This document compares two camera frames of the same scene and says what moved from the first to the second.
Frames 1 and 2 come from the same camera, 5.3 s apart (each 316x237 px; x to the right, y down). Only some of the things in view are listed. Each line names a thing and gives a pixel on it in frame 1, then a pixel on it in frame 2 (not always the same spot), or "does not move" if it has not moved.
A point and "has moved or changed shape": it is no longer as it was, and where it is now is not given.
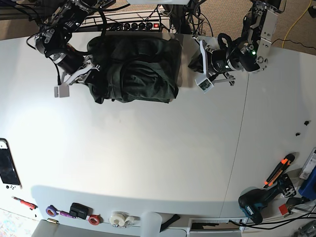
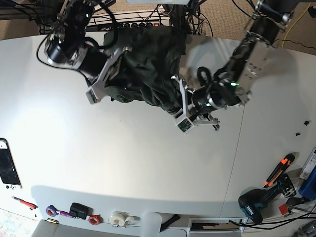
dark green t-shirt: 140,68 has moved or changed shape
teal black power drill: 252,201 does not move
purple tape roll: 51,211 does not move
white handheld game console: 9,178 does not move
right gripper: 216,64 to 197,105
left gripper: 76,68 to 96,65
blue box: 308,188 does not move
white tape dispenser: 120,218 does not move
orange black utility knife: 283,165 does not move
